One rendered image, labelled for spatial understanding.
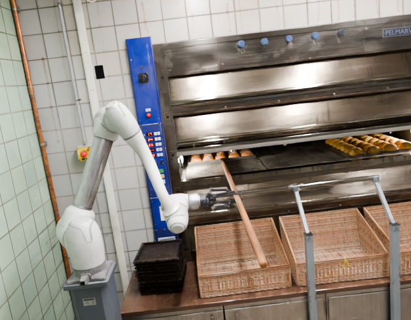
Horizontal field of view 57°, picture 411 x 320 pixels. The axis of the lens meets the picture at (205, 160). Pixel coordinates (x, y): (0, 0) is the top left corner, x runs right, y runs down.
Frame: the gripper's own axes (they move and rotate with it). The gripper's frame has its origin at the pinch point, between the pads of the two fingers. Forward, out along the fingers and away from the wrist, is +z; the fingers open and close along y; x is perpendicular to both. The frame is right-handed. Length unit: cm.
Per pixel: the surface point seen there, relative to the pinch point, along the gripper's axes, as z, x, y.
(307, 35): 60, -55, -86
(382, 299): 80, 1, 72
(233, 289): -6, -8, 61
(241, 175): 9, -53, 2
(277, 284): 20, -5, 58
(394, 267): 84, 7, 50
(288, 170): 42, -53, 2
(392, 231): 83, 6, 28
